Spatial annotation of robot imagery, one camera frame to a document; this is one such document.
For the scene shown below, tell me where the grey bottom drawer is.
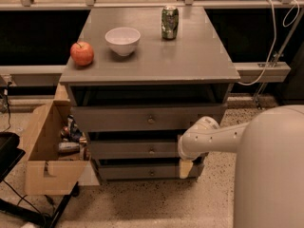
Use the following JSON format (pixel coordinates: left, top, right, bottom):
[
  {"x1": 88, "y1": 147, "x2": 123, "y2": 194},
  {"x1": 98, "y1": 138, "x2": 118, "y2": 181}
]
[{"x1": 96, "y1": 162, "x2": 205, "y2": 181}]

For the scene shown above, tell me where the silver can in box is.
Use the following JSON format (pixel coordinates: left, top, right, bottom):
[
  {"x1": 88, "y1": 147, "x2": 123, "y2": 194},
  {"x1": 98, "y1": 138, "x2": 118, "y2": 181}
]
[{"x1": 58, "y1": 142, "x2": 80, "y2": 153}]

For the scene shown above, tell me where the grey drawer cabinet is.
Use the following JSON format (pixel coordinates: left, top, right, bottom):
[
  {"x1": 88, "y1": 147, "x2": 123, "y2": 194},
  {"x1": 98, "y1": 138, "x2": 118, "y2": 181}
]
[{"x1": 60, "y1": 7, "x2": 239, "y2": 181}]

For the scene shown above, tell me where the dark bottle in box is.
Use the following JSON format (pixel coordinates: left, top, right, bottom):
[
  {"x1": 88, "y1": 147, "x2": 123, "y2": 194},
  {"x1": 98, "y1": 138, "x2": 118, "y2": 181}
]
[{"x1": 67, "y1": 115, "x2": 83, "y2": 143}]

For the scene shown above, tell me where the grey top drawer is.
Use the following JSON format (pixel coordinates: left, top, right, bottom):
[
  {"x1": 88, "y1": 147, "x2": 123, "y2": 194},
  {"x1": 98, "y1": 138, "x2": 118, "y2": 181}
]
[{"x1": 71, "y1": 104, "x2": 227, "y2": 132}]

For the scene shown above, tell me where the white cable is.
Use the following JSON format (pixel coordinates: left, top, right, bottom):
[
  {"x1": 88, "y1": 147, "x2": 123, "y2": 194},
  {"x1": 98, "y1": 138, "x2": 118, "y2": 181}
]
[{"x1": 237, "y1": 0, "x2": 300, "y2": 86}]

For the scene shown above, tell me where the grey drawer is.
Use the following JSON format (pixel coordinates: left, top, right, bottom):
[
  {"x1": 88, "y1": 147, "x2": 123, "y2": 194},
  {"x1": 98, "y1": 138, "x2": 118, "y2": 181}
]
[
  {"x1": 96, "y1": 162, "x2": 205, "y2": 181},
  {"x1": 71, "y1": 104, "x2": 227, "y2": 132},
  {"x1": 89, "y1": 140, "x2": 179, "y2": 160}
]

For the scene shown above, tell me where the green soda can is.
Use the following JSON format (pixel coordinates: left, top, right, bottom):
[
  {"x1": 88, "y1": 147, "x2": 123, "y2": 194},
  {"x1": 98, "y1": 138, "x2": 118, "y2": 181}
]
[{"x1": 161, "y1": 5, "x2": 179, "y2": 40}]

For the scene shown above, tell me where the black stand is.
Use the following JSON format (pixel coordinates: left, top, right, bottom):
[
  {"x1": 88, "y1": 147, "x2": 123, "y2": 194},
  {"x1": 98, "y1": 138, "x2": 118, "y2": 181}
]
[{"x1": 0, "y1": 132, "x2": 79, "y2": 228}]

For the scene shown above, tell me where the red apple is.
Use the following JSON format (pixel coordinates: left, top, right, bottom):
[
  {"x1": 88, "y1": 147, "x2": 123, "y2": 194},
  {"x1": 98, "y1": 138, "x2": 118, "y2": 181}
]
[{"x1": 70, "y1": 42, "x2": 94, "y2": 67}]

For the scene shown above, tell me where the cardboard box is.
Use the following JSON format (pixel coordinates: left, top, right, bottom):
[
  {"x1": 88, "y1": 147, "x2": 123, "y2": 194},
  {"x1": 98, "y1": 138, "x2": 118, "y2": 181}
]
[{"x1": 20, "y1": 100, "x2": 87, "y2": 196}]

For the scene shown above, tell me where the white bowl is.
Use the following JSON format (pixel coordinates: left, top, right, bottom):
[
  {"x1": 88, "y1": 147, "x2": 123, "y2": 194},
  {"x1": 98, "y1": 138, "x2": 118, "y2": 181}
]
[{"x1": 104, "y1": 28, "x2": 141, "y2": 56}]

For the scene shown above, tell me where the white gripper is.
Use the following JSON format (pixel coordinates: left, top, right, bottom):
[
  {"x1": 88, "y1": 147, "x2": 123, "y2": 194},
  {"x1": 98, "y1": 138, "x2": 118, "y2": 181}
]
[{"x1": 178, "y1": 130, "x2": 203, "y2": 179}]

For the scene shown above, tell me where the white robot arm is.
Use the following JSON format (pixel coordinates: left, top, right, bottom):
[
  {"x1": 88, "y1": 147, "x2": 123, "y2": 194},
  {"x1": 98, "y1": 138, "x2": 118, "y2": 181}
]
[{"x1": 178, "y1": 104, "x2": 304, "y2": 228}]

